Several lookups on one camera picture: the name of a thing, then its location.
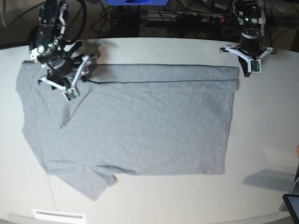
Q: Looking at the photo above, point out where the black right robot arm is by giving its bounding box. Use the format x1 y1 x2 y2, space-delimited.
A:
29 0 90 92

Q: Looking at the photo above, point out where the grey T-shirt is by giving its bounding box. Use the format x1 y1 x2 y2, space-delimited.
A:
16 62 239 200

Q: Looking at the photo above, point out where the black power strip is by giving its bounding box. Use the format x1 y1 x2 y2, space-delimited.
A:
180 13 230 23

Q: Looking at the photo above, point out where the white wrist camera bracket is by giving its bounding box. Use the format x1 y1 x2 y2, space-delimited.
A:
220 45 277 73
38 54 97 102

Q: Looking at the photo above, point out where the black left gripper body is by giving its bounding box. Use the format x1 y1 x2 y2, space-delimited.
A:
240 31 261 58

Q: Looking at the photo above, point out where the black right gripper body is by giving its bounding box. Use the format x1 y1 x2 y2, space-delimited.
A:
42 55 90 90

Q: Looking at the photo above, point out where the white label strip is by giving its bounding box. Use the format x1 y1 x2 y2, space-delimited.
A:
32 209 86 219

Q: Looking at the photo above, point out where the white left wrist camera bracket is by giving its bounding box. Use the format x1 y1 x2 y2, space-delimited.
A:
220 45 277 73

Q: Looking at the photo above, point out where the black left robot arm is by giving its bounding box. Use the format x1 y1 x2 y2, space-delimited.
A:
232 0 265 77

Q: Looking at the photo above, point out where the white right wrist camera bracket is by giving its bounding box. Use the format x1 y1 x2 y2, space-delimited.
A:
38 54 97 102

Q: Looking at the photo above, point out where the tablet with dark frame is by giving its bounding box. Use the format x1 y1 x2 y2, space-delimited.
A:
283 194 299 224

